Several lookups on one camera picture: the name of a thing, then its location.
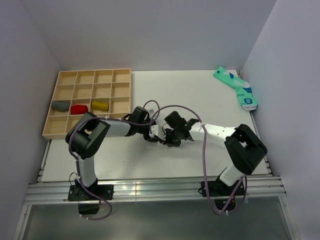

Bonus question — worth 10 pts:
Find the yellow sock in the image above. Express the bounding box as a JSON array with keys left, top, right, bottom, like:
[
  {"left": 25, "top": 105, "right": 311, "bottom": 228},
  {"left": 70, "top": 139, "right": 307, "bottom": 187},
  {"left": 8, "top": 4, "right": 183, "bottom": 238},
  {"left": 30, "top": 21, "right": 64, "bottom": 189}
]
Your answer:
[{"left": 91, "top": 100, "right": 109, "bottom": 112}]

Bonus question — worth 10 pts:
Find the white sock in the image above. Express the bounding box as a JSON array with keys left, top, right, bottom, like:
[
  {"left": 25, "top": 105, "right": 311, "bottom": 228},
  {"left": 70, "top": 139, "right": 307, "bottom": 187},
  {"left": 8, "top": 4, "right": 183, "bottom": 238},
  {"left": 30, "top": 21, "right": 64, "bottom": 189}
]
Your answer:
[{"left": 156, "top": 141, "right": 169, "bottom": 149}]

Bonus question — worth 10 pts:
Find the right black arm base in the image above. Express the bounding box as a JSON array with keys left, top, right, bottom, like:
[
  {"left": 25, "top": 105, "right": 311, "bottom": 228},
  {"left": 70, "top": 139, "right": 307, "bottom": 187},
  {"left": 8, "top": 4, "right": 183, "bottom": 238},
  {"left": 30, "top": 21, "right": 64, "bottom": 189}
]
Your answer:
[{"left": 208, "top": 179, "right": 248, "bottom": 212}]

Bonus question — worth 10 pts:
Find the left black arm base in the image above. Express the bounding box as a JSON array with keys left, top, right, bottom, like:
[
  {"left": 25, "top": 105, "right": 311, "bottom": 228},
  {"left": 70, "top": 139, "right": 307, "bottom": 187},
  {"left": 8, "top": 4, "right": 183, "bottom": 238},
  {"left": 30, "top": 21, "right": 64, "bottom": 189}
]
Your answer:
[{"left": 67, "top": 182, "right": 114, "bottom": 216}]

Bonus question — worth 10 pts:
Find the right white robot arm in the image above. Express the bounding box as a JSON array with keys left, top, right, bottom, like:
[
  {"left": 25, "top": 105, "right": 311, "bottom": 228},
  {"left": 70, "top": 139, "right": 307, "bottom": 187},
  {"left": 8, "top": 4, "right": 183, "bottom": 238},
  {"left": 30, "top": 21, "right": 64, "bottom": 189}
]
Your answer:
[{"left": 164, "top": 111, "right": 268, "bottom": 195}]

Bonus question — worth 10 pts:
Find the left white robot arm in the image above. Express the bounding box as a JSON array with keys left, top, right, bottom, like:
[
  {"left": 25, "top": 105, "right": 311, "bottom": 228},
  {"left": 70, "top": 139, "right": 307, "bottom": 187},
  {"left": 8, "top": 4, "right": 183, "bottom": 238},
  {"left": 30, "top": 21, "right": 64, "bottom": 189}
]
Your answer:
[{"left": 65, "top": 106, "right": 159, "bottom": 200}]

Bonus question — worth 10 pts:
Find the wooden compartment tray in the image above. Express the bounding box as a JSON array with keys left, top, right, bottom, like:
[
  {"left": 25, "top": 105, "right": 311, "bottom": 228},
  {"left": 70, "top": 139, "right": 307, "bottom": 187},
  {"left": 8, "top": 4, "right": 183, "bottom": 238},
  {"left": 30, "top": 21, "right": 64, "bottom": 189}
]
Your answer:
[{"left": 42, "top": 68, "right": 132, "bottom": 140}]

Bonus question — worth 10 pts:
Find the rolled red sock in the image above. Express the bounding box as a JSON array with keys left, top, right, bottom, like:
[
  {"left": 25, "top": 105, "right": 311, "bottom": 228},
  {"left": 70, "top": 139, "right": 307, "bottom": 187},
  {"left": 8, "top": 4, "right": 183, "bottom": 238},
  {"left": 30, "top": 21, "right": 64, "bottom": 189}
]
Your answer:
[{"left": 70, "top": 104, "right": 89, "bottom": 115}]

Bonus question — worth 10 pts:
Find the rolled grey sock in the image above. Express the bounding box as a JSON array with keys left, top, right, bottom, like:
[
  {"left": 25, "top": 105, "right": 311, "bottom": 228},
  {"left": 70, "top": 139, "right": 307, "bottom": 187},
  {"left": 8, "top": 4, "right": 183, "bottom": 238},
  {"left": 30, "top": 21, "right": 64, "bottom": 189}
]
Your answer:
[{"left": 51, "top": 100, "right": 70, "bottom": 112}]

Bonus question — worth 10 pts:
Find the mint green patterned sock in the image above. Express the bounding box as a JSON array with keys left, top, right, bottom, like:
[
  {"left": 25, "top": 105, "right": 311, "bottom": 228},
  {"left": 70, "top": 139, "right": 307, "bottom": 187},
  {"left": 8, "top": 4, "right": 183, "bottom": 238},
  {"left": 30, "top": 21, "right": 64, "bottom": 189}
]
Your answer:
[{"left": 213, "top": 66, "right": 258, "bottom": 112}]

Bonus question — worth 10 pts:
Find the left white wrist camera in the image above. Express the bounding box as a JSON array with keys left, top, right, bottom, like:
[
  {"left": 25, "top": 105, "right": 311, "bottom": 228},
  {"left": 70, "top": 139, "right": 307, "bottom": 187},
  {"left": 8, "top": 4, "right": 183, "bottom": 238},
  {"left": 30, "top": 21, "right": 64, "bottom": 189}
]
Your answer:
[{"left": 148, "top": 108, "right": 155, "bottom": 117}]

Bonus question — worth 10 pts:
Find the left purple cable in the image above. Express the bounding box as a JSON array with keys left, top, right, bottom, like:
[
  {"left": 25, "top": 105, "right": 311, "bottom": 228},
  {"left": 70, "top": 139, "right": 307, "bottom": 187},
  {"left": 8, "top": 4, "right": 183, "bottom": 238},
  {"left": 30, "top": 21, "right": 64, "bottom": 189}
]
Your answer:
[{"left": 67, "top": 100, "right": 161, "bottom": 221}]

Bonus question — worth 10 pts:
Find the purple cable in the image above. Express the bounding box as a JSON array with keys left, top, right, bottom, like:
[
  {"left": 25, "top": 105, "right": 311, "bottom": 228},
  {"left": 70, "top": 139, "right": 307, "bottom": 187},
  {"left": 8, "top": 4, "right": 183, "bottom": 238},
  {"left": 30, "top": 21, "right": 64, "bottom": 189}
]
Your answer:
[
  {"left": 148, "top": 104, "right": 248, "bottom": 216},
  {"left": 67, "top": 100, "right": 161, "bottom": 221}
]

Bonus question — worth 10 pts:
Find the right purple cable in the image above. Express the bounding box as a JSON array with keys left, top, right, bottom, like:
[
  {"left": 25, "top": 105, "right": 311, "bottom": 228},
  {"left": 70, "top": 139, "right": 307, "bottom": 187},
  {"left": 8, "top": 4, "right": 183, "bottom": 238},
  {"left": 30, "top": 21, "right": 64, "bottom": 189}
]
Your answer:
[{"left": 148, "top": 104, "right": 248, "bottom": 216}]

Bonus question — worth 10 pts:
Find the aluminium rail frame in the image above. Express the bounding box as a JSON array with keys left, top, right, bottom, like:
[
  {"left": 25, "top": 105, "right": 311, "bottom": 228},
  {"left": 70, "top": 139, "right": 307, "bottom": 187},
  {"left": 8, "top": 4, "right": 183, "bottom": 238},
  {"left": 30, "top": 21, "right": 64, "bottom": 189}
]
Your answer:
[{"left": 14, "top": 70, "right": 301, "bottom": 240}]

